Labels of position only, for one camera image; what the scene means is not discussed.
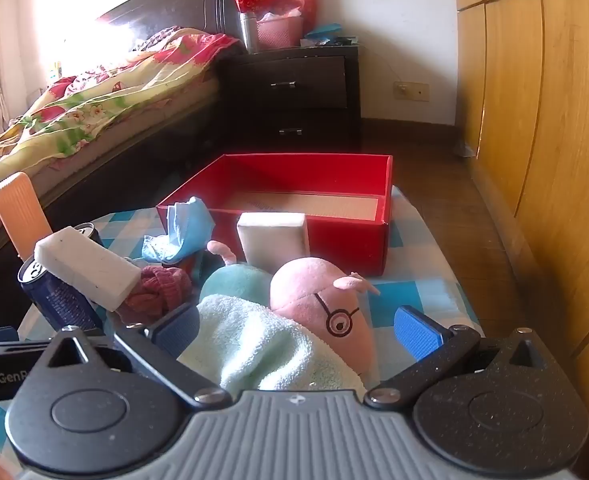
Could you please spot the dark wooden bed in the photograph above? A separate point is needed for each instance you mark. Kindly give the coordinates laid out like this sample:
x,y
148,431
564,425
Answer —
x,y
174,10

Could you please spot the blue drink can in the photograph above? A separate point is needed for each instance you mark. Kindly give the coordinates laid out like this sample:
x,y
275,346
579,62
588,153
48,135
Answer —
x,y
54,305

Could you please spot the metal thermos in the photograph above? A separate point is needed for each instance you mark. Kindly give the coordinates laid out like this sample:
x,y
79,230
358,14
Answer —
x,y
249,35

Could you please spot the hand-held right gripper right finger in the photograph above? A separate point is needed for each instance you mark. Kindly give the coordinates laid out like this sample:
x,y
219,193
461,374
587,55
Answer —
x,y
417,332

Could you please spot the wooden wardrobe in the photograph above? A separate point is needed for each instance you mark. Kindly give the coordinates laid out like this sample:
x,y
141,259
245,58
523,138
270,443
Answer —
x,y
524,110

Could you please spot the pink plastic basket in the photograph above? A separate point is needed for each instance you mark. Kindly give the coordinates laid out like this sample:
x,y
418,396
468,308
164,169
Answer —
x,y
279,32

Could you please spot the red cardboard box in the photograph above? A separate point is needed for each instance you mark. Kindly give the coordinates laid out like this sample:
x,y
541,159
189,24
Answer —
x,y
334,245

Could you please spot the blue white checked tablecloth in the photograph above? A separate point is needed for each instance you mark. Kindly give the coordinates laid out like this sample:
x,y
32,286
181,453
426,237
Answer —
x,y
414,295

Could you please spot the dark wooden nightstand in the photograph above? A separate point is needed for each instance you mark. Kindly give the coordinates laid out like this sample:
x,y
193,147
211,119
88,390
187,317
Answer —
x,y
299,105

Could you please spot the blue plastic bag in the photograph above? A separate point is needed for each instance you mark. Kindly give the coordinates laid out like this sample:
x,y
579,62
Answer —
x,y
324,30

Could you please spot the white sponge block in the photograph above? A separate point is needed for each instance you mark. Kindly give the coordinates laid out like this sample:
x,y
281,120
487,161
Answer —
x,y
272,240
89,265

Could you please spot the black drink can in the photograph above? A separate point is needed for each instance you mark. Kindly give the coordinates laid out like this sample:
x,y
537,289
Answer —
x,y
92,234

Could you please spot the pink knitted sock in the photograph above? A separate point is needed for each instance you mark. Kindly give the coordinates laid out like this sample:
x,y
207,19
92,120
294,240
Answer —
x,y
157,290

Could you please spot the floral blanket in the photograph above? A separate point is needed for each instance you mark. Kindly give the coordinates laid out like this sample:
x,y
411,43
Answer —
x,y
99,110

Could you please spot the blue face mask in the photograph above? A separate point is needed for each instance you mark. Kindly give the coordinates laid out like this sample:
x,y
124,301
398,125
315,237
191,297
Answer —
x,y
187,225

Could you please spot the light green towel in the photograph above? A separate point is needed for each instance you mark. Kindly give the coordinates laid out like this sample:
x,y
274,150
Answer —
x,y
254,340

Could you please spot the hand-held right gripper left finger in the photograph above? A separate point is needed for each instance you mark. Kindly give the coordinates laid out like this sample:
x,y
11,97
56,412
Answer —
x,y
179,326

